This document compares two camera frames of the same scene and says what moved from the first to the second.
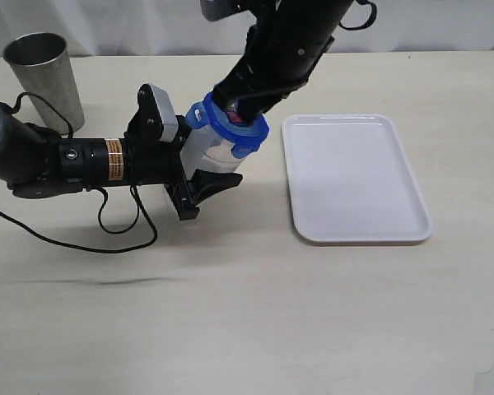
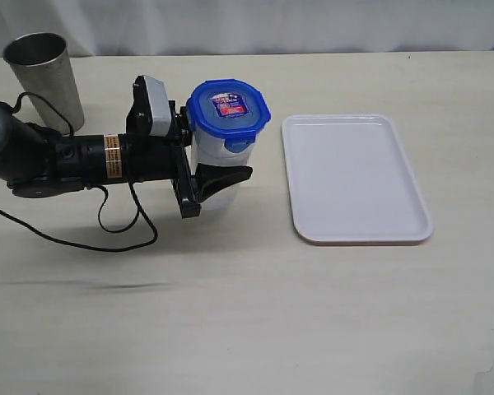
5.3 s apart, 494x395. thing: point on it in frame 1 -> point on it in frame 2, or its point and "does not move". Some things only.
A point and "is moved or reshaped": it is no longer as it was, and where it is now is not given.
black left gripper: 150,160 does not move
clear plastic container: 202,149 -> 222,199
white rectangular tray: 351,180 does not move
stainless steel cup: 42,62 does not move
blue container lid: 246,136 is moved or reshaped
